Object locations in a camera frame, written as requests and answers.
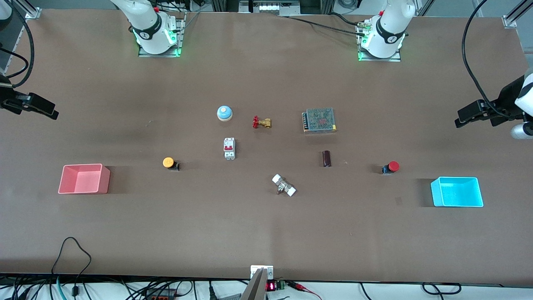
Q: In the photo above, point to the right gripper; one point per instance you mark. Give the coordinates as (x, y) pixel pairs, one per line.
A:
(8, 102)

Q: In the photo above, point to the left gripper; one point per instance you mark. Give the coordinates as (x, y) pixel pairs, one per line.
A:
(501, 108)

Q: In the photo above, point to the red push button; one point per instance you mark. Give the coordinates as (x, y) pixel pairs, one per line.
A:
(393, 166)

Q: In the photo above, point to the yellow push button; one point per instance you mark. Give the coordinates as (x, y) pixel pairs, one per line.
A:
(168, 162)

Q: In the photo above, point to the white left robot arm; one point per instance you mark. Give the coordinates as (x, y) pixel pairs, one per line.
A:
(389, 29)

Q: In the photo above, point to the cyan plastic box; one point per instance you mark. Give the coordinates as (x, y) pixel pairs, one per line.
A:
(458, 193)

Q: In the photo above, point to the pink plastic box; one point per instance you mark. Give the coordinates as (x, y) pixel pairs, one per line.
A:
(85, 181)

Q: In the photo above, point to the dark brown capacitor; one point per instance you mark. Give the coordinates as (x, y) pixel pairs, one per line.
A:
(327, 158)

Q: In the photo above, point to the metal mesh power supply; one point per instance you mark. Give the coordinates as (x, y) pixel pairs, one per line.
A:
(320, 121)

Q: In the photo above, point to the blue service bell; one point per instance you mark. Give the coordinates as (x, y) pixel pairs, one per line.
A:
(224, 113)

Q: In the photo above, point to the white circuit breaker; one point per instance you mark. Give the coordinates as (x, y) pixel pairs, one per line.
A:
(229, 148)

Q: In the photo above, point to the metal fitting with white caps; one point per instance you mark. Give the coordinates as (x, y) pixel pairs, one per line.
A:
(284, 185)

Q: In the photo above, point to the silver control box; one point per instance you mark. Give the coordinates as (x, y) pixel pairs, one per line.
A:
(268, 7)

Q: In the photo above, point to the red alligator clip lead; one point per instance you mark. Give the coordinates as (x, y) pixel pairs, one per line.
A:
(302, 287)

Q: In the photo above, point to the white metal mounting plate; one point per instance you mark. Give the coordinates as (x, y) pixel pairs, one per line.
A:
(269, 271)

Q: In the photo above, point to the red digit display module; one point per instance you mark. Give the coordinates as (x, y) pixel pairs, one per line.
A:
(272, 286)

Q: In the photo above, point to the grey aluminium bar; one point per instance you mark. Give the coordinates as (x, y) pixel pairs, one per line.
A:
(255, 289)

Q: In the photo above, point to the aluminium frame profile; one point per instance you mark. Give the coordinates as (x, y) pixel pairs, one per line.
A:
(516, 14)
(33, 10)

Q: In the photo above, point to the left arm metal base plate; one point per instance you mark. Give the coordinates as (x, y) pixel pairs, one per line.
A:
(379, 59)

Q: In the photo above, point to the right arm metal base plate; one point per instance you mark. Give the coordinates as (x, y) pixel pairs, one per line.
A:
(160, 55)

